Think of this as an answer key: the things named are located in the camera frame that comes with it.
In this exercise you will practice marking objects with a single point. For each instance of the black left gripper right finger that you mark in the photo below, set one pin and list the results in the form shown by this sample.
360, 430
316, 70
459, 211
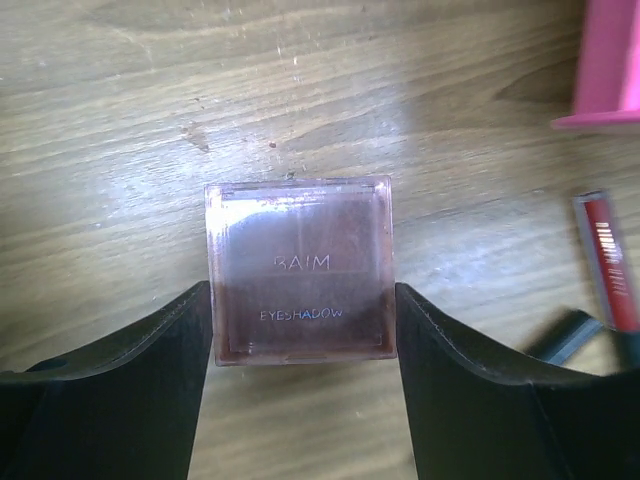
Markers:
478, 409

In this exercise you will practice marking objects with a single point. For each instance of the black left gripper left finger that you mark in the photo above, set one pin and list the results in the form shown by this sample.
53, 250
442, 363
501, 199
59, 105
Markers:
125, 406

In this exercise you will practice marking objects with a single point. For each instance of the brown square palette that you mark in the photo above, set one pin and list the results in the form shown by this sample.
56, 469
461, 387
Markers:
301, 271

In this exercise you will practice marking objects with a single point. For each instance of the pink drawer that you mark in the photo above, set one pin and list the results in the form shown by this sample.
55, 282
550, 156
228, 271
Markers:
606, 92

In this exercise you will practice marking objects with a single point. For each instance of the thin red lip liner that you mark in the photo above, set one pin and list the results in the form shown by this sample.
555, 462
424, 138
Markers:
564, 337

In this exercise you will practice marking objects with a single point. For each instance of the red lip gloss tube front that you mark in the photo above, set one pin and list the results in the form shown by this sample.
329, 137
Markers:
605, 252

